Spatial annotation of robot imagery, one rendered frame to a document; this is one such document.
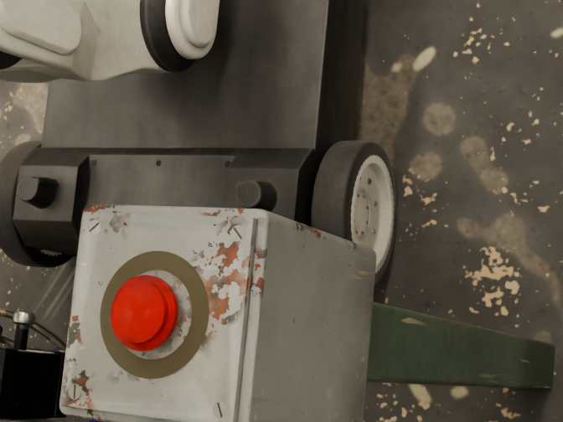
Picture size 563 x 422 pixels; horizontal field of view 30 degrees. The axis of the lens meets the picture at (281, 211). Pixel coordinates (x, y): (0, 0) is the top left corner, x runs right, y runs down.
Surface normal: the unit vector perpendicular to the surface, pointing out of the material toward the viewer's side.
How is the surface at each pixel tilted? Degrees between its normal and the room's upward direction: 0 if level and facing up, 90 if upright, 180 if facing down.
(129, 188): 0
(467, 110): 0
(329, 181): 16
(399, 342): 90
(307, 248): 90
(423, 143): 0
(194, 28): 90
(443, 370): 90
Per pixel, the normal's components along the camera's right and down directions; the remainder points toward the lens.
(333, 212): -0.41, -0.01
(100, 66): 0.90, 0.03
